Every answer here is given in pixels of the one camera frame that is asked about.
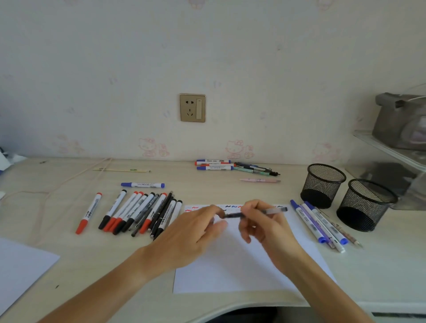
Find person's left hand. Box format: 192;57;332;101
141;205;229;277

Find person's right hand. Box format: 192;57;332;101
238;199;310;277

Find black slim pen silver tip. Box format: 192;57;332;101
149;191;174;232
150;196;175;237

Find red-capped white marker pen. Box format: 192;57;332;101
139;193;168;235
102;191;139;232
107;191;144;233
75;193;103;235

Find purple slim pen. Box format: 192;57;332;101
301;205;335;248

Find black gel pen clear grip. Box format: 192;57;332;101
222;207;288;220

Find white paper sheet with squiggles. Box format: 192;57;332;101
173;203;337;295

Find white slim pen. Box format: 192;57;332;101
301;203;346;254

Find black mesh cup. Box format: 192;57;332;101
300;163;347;209
336;178;399;233

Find pile of assorted pens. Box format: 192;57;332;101
194;159;281;177

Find person's right forearm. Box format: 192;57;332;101
288;254;375;323

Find person's left forearm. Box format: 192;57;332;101
38;248;157;323

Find paper-wrapped chopsticks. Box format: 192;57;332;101
92;167;151;173

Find light wooden table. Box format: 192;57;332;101
0;157;426;323

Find clear acrylic rack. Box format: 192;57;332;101
344;130;426;211

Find blank white paper sheet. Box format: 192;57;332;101
0;236;61;317

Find small white scrap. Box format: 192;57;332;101
0;153;27;172

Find thin pink cord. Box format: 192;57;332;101
0;157;112;247

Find gold wall socket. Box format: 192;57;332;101
179;93;207;123

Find thin white cable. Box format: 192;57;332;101
402;83;426;102

